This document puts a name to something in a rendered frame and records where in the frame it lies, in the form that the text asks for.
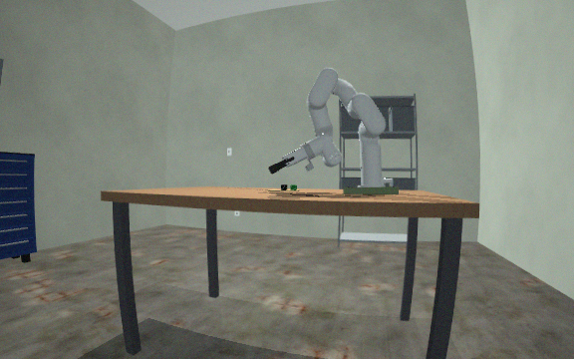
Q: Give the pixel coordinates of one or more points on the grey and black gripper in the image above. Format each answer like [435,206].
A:
[290,160]

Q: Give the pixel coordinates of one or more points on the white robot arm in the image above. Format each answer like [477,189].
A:
[372,125]

